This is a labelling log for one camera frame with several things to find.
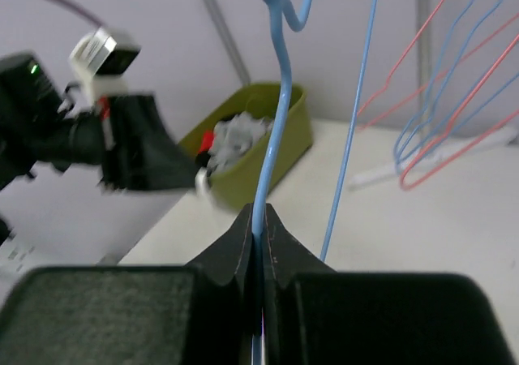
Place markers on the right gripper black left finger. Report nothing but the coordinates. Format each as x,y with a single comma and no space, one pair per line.
229,257

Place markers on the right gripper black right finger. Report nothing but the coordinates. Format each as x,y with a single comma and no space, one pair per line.
283,255

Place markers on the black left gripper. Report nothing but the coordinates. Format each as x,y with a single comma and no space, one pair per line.
140,154

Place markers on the black tank top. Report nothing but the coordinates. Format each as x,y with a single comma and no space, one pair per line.
202,159

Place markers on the white garment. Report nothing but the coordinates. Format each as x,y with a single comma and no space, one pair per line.
202,187

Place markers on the grey tank top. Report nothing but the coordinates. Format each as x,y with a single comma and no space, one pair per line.
233,138

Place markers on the pink wire hanger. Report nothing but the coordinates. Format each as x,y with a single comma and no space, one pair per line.
423,172
422,28

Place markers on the red tank top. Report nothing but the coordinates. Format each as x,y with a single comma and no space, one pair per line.
206,142

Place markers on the light blue wire hanger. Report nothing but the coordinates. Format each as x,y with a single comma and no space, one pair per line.
421,138

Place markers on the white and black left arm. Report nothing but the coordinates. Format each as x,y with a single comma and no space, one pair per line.
36,124

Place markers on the olive green plastic basket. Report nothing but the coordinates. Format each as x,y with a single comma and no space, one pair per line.
234,188

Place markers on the silver and white clothes rack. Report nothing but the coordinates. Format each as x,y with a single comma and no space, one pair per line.
380,174

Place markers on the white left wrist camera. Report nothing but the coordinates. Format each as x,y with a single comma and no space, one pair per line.
99,61

